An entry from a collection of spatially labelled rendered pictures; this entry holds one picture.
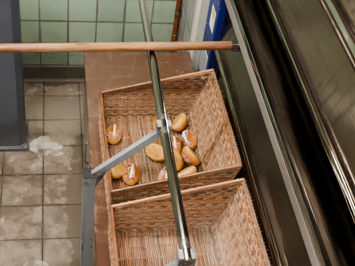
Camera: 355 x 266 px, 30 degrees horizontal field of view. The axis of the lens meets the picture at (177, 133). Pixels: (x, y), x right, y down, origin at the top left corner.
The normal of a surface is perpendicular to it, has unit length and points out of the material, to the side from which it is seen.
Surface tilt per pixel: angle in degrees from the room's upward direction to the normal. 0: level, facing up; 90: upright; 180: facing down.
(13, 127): 90
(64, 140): 0
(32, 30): 90
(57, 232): 0
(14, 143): 90
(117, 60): 0
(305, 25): 70
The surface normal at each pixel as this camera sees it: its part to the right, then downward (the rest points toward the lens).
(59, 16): 0.13, 0.70
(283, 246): -0.88, -0.23
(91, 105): 0.12, -0.71
